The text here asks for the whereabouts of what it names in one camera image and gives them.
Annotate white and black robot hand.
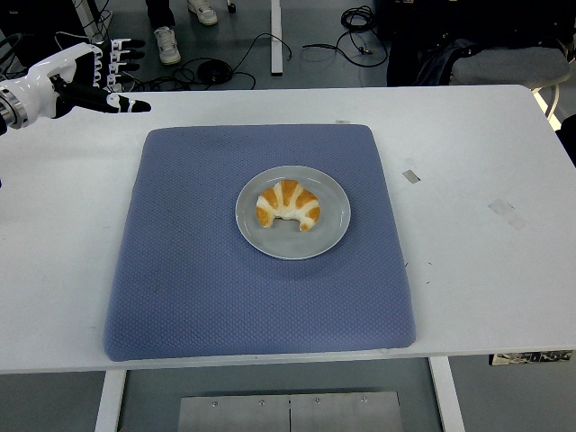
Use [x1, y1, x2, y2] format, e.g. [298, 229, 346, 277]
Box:
[20, 38, 153, 123]

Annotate black and white sticker label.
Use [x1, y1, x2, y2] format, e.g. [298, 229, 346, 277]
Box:
[489, 349, 572, 366]

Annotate person's leg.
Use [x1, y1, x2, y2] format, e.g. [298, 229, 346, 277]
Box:
[144, 0, 176, 30]

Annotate person's foot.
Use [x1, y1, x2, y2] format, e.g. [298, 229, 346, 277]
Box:
[186, 0, 219, 26]
[153, 25, 182, 66]

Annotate white table leg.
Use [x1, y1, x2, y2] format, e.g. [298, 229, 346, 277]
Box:
[94, 369, 128, 432]
[427, 355, 466, 432]

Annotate croissant bread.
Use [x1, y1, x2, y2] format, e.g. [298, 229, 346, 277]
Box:
[255, 178, 321, 232]

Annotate grey chair cushion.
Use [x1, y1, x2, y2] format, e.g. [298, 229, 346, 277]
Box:
[451, 44, 572, 86]

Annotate coiled black cable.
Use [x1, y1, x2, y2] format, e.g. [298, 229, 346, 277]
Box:
[340, 4, 377, 32]

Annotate black round floor disc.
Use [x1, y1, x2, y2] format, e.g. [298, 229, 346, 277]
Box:
[197, 60, 233, 85]

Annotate black cable with plug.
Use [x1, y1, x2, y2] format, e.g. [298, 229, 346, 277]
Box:
[301, 26, 389, 68]

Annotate white floor bar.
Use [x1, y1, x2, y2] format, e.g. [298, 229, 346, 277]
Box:
[269, 0, 284, 76]

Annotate grey round plate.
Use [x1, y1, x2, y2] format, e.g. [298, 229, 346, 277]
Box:
[234, 165, 352, 261]

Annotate white stand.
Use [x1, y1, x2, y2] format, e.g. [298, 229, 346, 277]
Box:
[71, 0, 113, 44]

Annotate long black floor cable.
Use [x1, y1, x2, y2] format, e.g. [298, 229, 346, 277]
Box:
[134, 31, 293, 91]

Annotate black object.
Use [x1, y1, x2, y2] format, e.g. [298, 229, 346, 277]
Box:
[555, 112, 576, 170]

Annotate white chair frame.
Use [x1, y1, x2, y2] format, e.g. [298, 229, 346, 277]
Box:
[530, 83, 562, 122]

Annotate dark jacket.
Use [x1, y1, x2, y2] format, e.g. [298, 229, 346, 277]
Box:
[376, 0, 576, 87]

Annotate blue quilted mat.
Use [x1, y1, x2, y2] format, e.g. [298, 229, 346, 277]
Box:
[103, 123, 417, 364]

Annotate clear tape piece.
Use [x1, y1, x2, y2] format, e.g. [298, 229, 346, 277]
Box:
[488, 199, 528, 229]

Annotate black box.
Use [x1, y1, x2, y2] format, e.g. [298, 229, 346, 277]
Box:
[0, 0, 86, 77]

